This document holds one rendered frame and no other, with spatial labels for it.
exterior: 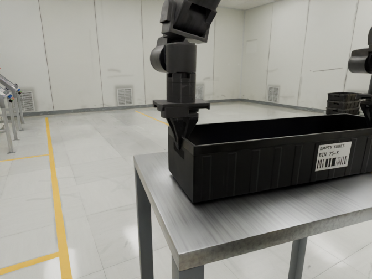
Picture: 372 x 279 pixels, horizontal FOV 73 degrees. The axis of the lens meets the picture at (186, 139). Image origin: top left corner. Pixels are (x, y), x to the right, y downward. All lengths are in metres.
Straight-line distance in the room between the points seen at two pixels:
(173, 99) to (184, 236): 0.24
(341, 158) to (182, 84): 0.40
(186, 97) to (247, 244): 0.27
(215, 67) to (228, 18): 1.58
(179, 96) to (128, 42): 6.91
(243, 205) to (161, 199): 0.16
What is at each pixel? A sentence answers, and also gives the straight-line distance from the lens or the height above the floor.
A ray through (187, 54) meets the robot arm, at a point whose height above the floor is 1.07.
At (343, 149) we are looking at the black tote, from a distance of 0.67.
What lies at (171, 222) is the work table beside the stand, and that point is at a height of 0.80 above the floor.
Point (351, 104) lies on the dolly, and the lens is 6.17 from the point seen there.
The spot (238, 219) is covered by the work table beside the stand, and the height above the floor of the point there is 0.80.
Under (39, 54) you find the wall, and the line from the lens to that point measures 7.02.
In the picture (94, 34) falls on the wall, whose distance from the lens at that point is 7.19.
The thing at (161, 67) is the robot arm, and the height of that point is 1.05.
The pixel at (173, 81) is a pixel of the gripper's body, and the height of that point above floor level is 1.03.
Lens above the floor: 1.04
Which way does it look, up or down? 15 degrees down
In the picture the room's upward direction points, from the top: straight up
